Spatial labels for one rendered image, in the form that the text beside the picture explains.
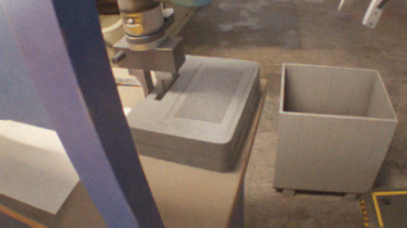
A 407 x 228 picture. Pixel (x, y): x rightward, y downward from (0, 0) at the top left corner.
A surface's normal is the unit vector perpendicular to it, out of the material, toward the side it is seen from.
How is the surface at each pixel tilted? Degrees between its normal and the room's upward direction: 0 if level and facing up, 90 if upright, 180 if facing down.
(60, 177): 0
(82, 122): 90
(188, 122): 0
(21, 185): 0
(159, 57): 90
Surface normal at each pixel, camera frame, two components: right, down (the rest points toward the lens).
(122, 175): 0.95, 0.11
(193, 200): -0.10, -0.80
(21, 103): -0.30, 0.58
